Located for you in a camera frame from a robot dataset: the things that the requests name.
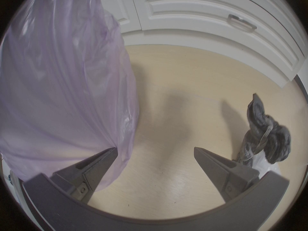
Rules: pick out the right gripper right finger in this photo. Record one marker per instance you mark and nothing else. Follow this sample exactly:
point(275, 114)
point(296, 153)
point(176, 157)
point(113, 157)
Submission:
point(217, 168)

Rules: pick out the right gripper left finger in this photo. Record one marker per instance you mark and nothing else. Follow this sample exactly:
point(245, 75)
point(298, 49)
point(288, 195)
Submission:
point(96, 168)

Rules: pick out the crumpled black plastic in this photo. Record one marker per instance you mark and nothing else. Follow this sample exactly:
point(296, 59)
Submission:
point(263, 135)

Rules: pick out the purple plastic bag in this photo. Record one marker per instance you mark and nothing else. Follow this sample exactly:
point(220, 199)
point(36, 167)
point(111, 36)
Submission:
point(67, 85)

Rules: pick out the crumpled white paper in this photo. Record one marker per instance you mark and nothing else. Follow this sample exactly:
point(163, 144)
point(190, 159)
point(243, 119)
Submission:
point(267, 163)

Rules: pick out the white chest of drawers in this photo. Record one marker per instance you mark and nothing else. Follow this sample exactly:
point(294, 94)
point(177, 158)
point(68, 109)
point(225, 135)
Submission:
point(211, 25)

